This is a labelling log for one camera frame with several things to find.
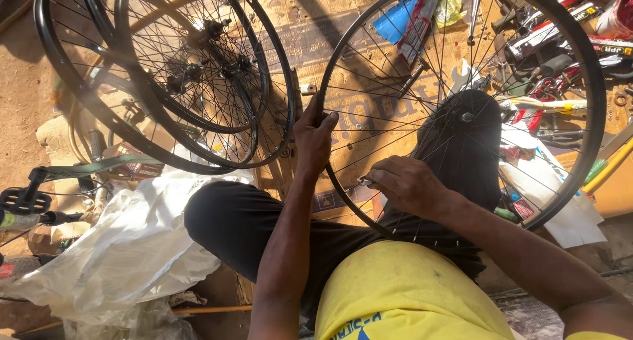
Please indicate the white plastic bag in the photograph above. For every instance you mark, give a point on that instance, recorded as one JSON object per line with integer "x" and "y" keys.
{"x": 133, "y": 241}

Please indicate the person's left hand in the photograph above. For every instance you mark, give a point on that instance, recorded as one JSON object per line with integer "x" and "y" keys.
{"x": 311, "y": 142}

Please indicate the person's black trousers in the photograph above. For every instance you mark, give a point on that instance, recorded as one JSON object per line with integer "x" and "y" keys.
{"x": 232, "y": 221}

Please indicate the white paper sheet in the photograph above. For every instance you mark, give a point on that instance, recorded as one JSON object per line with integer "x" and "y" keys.
{"x": 559, "y": 191}

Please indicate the red and white packet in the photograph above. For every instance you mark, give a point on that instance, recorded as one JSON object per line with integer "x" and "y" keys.
{"x": 415, "y": 31}

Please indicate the yellow-green plastic wrapper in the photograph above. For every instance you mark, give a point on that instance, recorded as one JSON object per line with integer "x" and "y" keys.
{"x": 449, "y": 10}

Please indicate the heap of tools and packets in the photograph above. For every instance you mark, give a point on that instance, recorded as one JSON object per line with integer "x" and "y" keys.
{"x": 559, "y": 48}

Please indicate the black bicycle pedal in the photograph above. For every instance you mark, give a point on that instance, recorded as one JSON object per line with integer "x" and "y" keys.
{"x": 24, "y": 200}

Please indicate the black spoked bicycle wheel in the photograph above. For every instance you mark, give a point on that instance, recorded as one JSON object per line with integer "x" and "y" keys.
{"x": 74, "y": 98}
{"x": 591, "y": 112}
{"x": 287, "y": 83}
{"x": 259, "y": 78}

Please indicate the thin wooden stick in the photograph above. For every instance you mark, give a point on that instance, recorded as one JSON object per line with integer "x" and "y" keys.
{"x": 212, "y": 309}

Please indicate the red cardboard box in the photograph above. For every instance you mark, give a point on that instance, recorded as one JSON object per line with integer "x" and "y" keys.
{"x": 138, "y": 168}

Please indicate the yellow tube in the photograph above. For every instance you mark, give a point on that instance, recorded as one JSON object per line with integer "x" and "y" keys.
{"x": 611, "y": 164}

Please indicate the flattened brown cardboard sheet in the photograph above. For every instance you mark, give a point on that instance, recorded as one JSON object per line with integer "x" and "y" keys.
{"x": 306, "y": 38}

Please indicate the long silver wrench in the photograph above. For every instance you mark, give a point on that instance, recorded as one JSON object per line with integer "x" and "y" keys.
{"x": 474, "y": 14}

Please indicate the blue plastic packet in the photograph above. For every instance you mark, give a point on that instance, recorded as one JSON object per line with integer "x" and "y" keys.
{"x": 393, "y": 19}

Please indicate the silver open-end spanner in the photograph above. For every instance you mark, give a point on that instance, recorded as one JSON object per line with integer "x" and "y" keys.
{"x": 462, "y": 78}

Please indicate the small metal spoke wrench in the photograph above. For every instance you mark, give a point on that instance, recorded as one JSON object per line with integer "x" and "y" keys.
{"x": 365, "y": 181}

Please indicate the person's right hand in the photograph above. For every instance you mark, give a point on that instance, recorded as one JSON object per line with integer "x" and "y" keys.
{"x": 413, "y": 187}

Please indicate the person's yellow shirt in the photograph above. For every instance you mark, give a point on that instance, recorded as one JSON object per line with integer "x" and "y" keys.
{"x": 400, "y": 295}

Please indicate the small white box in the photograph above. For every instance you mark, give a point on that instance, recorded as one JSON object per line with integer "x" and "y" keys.
{"x": 308, "y": 89}

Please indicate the green bicycle frame tube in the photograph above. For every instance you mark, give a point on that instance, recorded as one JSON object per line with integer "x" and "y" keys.
{"x": 99, "y": 165}

